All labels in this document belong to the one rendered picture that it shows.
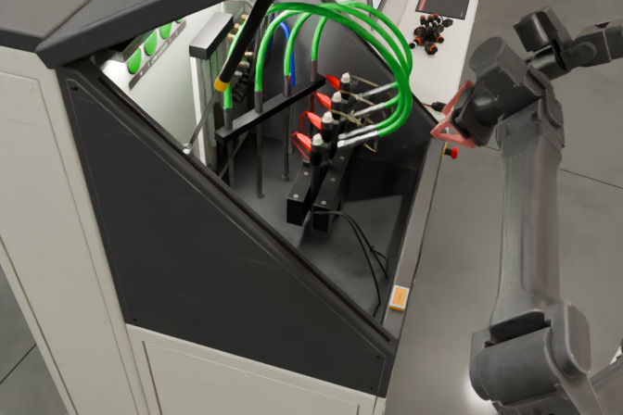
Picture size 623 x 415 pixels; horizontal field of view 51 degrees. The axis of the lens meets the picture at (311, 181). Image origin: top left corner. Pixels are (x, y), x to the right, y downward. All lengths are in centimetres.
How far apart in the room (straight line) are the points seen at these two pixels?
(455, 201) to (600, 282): 66
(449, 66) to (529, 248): 124
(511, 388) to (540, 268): 13
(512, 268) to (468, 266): 196
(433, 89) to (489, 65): 90
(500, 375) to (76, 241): 90
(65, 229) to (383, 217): 75
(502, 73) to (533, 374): 43
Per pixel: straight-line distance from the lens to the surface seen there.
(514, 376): 65
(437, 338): 244
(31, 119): 114
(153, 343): 151
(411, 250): 140
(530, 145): 86
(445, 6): 221
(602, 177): 329
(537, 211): 77
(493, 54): 93
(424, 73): 187
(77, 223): 128
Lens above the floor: 200
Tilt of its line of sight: 43 degrees down
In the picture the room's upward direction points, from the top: 3 degrees clockwise
